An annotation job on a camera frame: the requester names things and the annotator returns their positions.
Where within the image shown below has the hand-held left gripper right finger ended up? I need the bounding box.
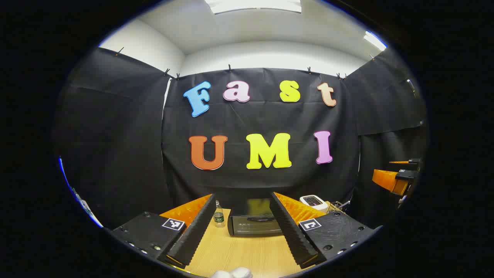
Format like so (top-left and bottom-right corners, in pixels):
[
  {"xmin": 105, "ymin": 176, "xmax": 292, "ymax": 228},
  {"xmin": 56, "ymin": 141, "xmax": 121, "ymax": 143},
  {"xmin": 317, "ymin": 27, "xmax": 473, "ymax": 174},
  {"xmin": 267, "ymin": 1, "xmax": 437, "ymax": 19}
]
[{"xmin": 269, "ymin": 192, "xmax": 376, "ymax": 270}]

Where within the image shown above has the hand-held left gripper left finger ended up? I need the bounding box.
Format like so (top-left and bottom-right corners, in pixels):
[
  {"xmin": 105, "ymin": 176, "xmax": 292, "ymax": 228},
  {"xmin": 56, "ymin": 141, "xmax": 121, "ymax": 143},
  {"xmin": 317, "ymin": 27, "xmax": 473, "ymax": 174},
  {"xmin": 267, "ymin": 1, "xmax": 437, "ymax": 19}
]
[{"xmin": 111, "ymin": 193, "xmax": 217, "ymax": 270}]

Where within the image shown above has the black electric oven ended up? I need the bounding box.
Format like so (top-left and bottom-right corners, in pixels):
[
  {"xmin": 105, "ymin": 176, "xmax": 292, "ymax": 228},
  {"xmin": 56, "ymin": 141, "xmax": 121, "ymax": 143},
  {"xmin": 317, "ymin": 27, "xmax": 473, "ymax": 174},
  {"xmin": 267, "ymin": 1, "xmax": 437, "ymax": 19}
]
[{"xmin": 227, "ymin": 198, "xmax": 284, "ymax": 237}]

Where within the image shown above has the clear plastic water bottle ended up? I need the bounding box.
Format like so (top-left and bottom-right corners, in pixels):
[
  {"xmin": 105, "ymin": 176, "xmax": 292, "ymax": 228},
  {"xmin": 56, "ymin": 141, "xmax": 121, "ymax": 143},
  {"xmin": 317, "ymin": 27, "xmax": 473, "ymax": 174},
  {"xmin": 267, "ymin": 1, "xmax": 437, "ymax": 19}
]
[{"xmin": 213, "ymin": 200, "xmax": 225, "ymax": 228}]

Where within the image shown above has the white toaster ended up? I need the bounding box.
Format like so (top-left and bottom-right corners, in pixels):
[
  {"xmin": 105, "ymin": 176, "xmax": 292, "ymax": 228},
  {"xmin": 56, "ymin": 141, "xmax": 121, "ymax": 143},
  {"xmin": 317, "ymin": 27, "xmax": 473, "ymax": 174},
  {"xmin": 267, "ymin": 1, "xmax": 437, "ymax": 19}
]
[{"xmin": 299, "ymin": 195, "xmax": 329, "ymax": 214}]

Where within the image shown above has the black backdrop cloth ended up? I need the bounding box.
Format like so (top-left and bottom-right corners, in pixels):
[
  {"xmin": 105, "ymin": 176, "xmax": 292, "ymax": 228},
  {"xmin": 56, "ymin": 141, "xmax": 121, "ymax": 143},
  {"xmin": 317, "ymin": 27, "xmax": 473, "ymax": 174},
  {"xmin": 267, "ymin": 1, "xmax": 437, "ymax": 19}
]
[{"xmin": 52, "ymin": 46, "xmax": 429, "ymax": 232}]

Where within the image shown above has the ceiling light panel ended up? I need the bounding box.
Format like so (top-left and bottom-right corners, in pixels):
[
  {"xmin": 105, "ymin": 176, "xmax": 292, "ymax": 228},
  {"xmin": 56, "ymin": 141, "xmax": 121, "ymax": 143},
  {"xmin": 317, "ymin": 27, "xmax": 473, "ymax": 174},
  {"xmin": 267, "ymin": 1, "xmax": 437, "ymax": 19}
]
[
  {"xmin": 204, "ymin": 0, "xmax": 302, "ymax": 15},
  {"xmin": 363, "ymin": 31, "xmax": 387, "ymax": 51}
]

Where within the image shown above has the wire mesh basket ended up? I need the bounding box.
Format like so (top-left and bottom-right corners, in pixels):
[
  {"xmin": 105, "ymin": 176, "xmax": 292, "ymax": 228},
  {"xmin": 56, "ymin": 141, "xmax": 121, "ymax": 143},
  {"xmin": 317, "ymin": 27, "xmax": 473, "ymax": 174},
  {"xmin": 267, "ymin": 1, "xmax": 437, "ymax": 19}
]
[{"xmin": 327, "ymin": 200, "xmax": 351, "ymax": 215}]

